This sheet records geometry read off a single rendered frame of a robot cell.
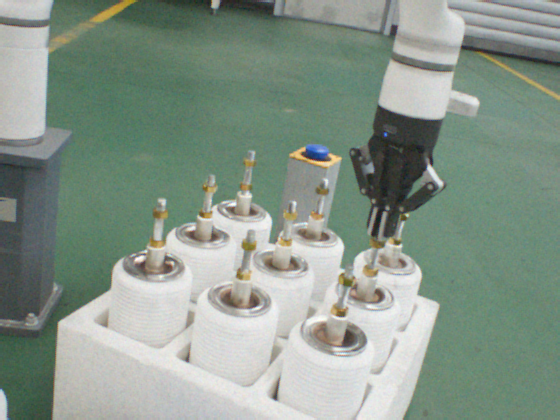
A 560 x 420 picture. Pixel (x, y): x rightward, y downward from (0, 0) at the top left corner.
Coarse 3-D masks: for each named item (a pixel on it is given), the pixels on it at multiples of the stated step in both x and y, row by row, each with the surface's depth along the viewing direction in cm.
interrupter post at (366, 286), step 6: (360, 276) 85; (366, 276) 84; (372, 276) 84; (360, 282) 85; (366, 282) 84; (372, 282) 84; (360, 288) 85; (366, 288) 84; (372, 288) 84; (360, 294) 85; (366, 294) 85; (372, 294) 85
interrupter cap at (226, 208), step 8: (232, 200) 106; (216, 208) 103; (224, 208) 103; (232, 208) 104; (256, 208) 105; (224, 216) 101; (232, 216) 101; (240, 216) 101; (248, 216) 102; (256, 216) 102; (264, 216) 102
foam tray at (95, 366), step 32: (64, 320) 82; (96, 320) 84; (192, 320) 89; (416, 320) 97; (64, 352) 82; (96, 352) 80; (128, 352) 78; (160, 352) 79; (416, 352) 90; (64, 384) 84; (96, 384) 82; (128, 384) 79; (160, 384) 77; (192, 384) 76; (224, 384) 76; (256, 384) 77; (384, 384) 81; (64, 416) 86; (96, 416) 83; (128, 416) 81; (160, 416) 79; (192, 416) 77; (224, 416) 75; (256, 416) 73; (288, 416) 73; (384, 416) 76
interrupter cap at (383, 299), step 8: (336, 288) 85; (352, 288) 87; (376, 288) 87; (384, 288) 88; (352, 296) 84; (376, 296) 86; (384, 296) 86; (392, 296) 86; (352, 304) 83; (360, 304) 83; (368, 304) 83; (376, 304) 83; (384, 304) 84; (392, 304) 84
